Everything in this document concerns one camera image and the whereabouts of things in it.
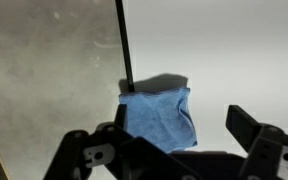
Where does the blue towel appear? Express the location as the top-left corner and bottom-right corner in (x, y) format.
(119, 87), (198, 153)

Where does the black framed whiteboard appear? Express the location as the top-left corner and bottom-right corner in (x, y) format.
(115, 0), (288, 154)

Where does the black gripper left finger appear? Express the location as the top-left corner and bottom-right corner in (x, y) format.
(114, 104), (127, 129)

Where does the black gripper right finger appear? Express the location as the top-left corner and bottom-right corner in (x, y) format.
(225, 105), (262, 153)

